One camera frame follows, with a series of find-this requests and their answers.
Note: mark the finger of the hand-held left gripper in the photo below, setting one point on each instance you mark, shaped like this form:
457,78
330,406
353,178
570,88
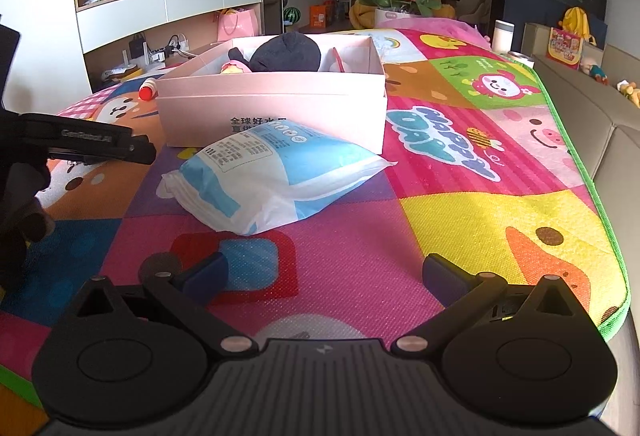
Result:
135,152

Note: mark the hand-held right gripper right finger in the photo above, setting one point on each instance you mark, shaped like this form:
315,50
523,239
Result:
445,278

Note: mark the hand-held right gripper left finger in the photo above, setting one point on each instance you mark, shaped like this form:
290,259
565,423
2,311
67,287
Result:
202,278

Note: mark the white toy with red tip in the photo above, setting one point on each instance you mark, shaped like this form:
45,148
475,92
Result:
146,92

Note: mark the blue white plastic packet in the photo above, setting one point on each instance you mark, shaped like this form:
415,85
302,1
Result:
260,176

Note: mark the gold toy with pink frill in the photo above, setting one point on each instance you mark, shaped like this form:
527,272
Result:
234,67

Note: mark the pink cardboard box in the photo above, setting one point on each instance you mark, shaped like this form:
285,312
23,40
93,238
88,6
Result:
280,101

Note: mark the black plush toy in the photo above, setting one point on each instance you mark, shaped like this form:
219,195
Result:
285,53

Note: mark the colourful cartoon play mat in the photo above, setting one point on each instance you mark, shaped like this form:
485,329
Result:
450,226

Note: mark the yellow box on shelf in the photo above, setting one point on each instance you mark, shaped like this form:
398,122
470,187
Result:
120,73

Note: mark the black router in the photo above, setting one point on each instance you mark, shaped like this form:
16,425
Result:
138,46

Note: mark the pink gift bag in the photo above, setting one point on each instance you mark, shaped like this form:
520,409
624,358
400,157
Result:
236,25

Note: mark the watermelon ball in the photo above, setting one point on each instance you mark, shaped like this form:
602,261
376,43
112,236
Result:
290,16

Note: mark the orange box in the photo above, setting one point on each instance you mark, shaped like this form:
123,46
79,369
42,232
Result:
320,15

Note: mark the silver cup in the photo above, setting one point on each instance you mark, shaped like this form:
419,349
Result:
521,58

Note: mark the white cylinder bottle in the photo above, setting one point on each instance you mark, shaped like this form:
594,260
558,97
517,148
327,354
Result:
503,36

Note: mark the small plush toy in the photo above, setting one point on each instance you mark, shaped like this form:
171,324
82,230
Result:
595,73
630,92

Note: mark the pink blanket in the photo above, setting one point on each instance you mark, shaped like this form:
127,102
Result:
430,23

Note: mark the colourful printed box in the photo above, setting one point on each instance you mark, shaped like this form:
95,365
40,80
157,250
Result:
565,47

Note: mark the yellow backpack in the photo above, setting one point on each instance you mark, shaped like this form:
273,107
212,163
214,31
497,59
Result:
577,23

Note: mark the white wall cabinet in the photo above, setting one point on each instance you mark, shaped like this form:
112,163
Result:
170,3

